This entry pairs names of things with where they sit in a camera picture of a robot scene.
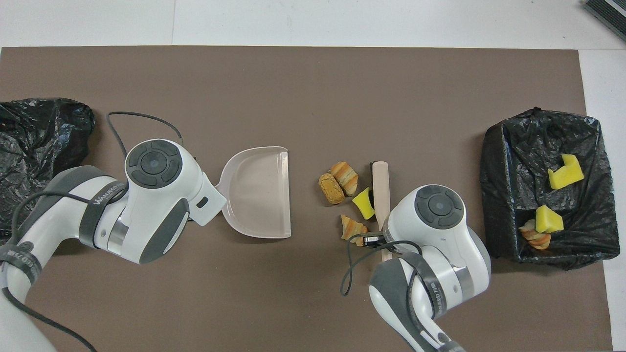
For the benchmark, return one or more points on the black bag lined bin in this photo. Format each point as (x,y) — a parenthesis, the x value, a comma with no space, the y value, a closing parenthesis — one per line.
(34,137)
(547,146)

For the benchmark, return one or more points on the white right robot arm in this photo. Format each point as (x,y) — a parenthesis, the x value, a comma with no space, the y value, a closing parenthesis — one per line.
(440,234)

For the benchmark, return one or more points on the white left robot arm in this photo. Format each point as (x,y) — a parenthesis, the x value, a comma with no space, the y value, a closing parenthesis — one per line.
(156,210)

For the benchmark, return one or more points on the small croissant chunk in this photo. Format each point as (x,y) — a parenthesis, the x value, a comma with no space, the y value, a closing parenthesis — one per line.
(352,227)

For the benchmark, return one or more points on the beige plastic dustpan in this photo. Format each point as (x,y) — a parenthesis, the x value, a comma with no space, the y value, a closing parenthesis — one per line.
(259,195)

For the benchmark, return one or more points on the orange striped croissant piece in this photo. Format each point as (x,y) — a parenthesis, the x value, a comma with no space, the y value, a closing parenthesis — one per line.
(345,176)

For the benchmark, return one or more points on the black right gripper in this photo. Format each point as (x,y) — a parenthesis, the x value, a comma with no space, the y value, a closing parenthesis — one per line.
(373,239)

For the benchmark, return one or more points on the brown bread roll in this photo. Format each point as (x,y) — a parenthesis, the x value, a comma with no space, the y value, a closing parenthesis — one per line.
(331,189)

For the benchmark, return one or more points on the yellow sponge with green edge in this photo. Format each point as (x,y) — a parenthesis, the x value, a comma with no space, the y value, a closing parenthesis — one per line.
(548,221)

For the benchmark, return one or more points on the beige brush with black bristles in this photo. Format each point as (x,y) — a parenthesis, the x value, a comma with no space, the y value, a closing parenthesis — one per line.
(380,190)

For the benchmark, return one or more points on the brown table mat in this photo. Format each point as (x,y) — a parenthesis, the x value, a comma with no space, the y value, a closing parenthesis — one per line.
(293,88)

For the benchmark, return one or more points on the yellow sponge wedge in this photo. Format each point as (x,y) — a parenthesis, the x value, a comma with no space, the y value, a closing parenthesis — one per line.
(363,204)

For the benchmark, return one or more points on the dark ribbed panel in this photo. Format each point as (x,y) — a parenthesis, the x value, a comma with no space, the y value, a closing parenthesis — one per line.
(611,14)

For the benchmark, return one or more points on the notched yellow sponge piece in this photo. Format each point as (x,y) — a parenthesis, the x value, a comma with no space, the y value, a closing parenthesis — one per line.
(567,176)

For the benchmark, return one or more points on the pale bread chunk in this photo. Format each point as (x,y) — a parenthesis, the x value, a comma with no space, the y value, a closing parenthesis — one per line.
(535,239)

